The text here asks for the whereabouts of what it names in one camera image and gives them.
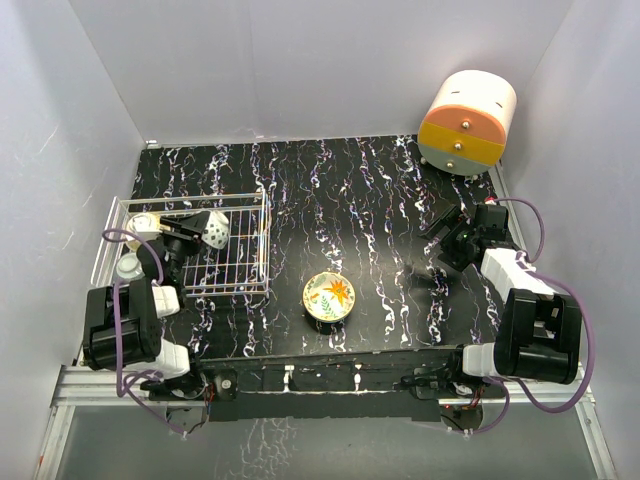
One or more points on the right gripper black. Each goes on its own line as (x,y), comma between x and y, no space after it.
(452,220)

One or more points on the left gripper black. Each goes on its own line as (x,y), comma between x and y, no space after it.
(190,227)

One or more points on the blue patterned bowl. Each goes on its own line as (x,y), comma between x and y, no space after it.
(216,232)

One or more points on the yellow teal patterned bowl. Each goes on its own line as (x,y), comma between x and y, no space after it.
(132,241)

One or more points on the grey bowl red rim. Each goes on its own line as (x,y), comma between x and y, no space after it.
(129,268)

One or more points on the orange flower bowl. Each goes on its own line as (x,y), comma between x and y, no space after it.
(328,297)

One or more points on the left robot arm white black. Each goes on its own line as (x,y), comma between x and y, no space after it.
(122,329)

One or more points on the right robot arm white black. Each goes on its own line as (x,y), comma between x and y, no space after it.
(540,330)

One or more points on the round pastel drawer cabinet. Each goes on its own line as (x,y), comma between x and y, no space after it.
(466,128)

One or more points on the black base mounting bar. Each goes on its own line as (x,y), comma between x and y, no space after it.
(388,383)

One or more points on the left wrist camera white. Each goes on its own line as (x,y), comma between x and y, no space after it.
(144,223)

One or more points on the white wire dish rack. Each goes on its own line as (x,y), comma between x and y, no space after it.
(241,267)

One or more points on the aluminium frame rail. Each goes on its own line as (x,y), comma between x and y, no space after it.
(78,386)

